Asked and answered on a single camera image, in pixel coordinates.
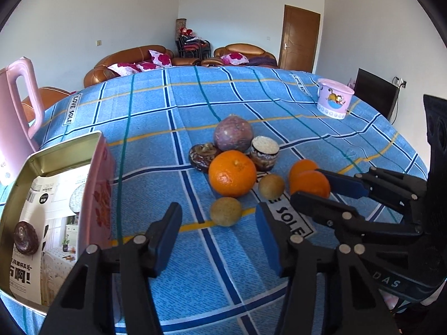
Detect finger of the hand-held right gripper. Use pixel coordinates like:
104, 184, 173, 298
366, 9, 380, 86
290, 190, 426, 253
316, 166, 429, 210

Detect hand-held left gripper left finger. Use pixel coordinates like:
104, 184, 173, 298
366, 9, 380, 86
38, 202, 183, 335

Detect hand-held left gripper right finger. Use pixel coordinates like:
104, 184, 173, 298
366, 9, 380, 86
255, 202, 400, 335

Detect small orange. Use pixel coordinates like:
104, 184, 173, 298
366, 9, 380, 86
290, 170, 331, 199
288, 159, 319, 184

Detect pink tin box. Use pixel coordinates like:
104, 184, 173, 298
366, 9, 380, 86
0, 131, 116, 313

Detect brown longan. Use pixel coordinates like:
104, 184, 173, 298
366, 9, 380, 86
210, 197, 243, 227
258, 174, 285, 199

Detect large orange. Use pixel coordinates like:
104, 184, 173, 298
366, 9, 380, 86
208, 150, 257, 198

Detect black monitor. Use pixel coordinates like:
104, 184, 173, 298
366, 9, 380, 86
354, 68, 401, 123

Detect pink cartoon bucket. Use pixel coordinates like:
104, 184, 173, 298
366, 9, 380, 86
316, 78, 356, 120

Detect dark mangosteen with calyx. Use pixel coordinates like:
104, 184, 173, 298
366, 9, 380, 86
189, 142, 221, 173

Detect purple round passion fruit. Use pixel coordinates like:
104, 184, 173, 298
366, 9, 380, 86
214, 114, 254, 154

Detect printed paper sheet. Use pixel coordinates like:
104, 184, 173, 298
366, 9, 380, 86
7, 169, 92, 306

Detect blue plaid tablecloth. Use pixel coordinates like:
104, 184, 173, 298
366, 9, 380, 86
0, 66, 429, 335

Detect brown wooden door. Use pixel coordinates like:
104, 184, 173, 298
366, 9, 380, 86
279, 4, 321, 73

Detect brown leather armchair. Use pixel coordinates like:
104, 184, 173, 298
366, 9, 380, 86
201, 44, 279, 68
22, 87, 74, 119

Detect long brown leather sofa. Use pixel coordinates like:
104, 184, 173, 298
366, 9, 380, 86
83, 45, 201, 88

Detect stacked dark chairs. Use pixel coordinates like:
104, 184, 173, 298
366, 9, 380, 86
175, 37, 211, 60

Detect pink electric kettle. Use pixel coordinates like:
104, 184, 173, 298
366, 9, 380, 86
0, 57, 44, 186

